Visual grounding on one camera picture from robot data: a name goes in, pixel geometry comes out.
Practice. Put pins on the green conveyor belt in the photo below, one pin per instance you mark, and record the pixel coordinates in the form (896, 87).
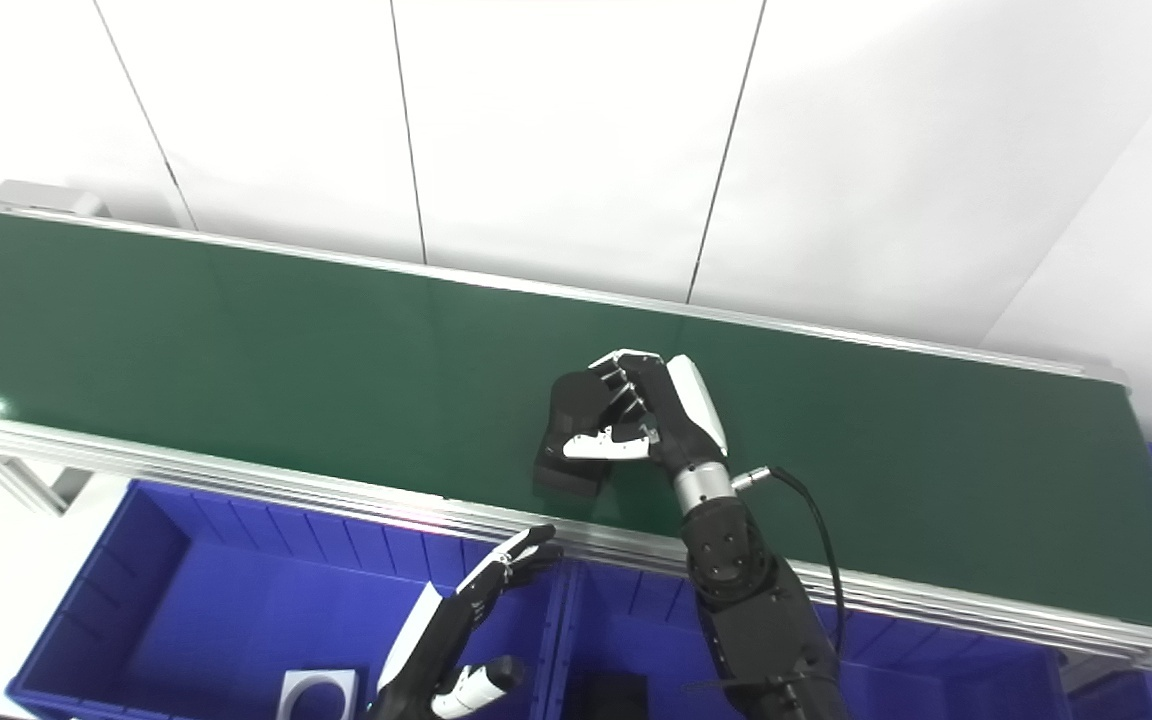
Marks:
(286, 360)
(236, 478)

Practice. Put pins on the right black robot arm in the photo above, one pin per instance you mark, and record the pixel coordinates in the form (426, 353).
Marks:
(756, 620)

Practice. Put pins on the white part with round hole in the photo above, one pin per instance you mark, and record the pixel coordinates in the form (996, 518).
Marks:
(296, 695)

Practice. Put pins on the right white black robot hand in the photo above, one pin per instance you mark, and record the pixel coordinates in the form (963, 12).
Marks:
(671, 415)

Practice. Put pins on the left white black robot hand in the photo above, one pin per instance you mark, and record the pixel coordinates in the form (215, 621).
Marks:
(441, 640)

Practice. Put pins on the aluminium conveyor leg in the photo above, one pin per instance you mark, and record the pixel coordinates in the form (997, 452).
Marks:
(16, 480)

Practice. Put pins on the black part with cylinder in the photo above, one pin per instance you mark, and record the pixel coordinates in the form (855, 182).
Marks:
(611, 698)
(576, 410)

